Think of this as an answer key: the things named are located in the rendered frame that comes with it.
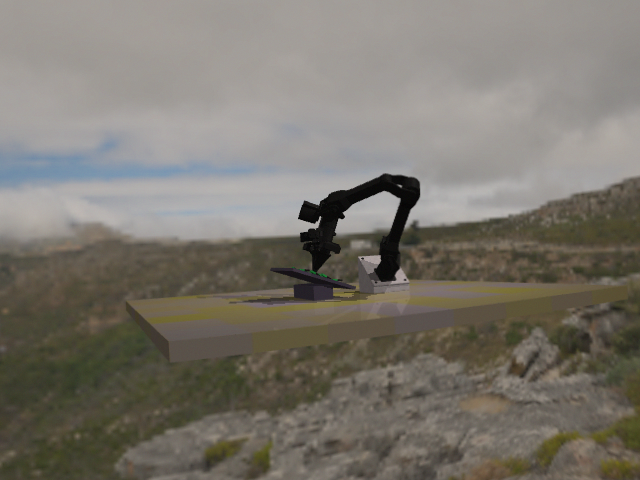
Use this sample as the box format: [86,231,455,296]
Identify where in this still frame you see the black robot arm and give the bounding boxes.
[298,173,420,282]

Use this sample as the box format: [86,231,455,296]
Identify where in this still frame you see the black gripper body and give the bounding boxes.
[303,225,341,254]

